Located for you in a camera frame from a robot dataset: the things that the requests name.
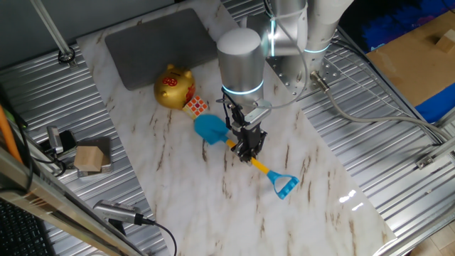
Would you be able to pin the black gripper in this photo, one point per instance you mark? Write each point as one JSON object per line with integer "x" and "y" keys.
{"x": 252, "y": 137}

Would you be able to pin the blue yellow toy shovel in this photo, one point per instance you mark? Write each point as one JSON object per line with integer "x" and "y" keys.
{"x": 209, "y": 128}

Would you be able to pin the green white rubik's cube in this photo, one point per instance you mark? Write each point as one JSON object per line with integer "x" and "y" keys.
{"x": 195, "y": 106}

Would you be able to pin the golden piggy bank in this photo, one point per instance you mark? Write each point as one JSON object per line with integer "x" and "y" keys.
{"x": 173, "y": 89}

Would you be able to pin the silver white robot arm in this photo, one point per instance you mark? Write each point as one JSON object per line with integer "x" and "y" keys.
{"x": 241, "y": 64}

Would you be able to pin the white marble pattern board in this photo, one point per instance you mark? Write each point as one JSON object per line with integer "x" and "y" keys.
{"x": 320, "y": 213}

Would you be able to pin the grey fabric laptop sleeve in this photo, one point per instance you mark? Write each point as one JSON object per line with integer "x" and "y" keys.
{"x": 160, "y": 46}

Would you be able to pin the light wooden cube block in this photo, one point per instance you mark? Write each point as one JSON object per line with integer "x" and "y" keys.
{"x": 88, "y": 159}

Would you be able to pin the brown cardboard box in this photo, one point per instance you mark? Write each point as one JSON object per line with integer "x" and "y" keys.
{"x": 409, "y": 67}

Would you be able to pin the blue plastic sheet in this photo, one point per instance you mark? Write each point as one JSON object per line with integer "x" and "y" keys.
{"x": 437, "y": 106}

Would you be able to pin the small wooden block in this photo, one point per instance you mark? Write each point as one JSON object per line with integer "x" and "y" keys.
{"x": 447, "y": 42}

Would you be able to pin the slanted aluminium pole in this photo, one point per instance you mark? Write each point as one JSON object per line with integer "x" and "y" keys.
{"x": 53, "y": 32}

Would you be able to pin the orange pole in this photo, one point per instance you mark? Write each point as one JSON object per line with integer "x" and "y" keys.
{"x": 9, "y": 138}

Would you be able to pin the black keyboard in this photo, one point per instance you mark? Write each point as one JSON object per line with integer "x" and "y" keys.
{"x": 21, "y": 234}

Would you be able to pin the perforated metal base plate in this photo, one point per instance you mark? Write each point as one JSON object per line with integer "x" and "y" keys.
{"x": 330, "y": 76}

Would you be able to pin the silver ridged camera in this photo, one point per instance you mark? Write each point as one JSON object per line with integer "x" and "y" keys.
{"x": 115, "y": 210}

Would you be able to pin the small metal corner bracket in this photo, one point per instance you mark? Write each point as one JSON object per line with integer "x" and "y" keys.
{"x": 424, "y": 162}

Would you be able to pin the small silver camera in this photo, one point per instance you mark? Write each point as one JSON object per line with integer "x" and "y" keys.
{"x": 55, "y": 139}

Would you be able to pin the aluminium frame bar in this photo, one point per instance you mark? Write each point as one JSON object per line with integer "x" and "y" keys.
{"x": 53, "y": 209}

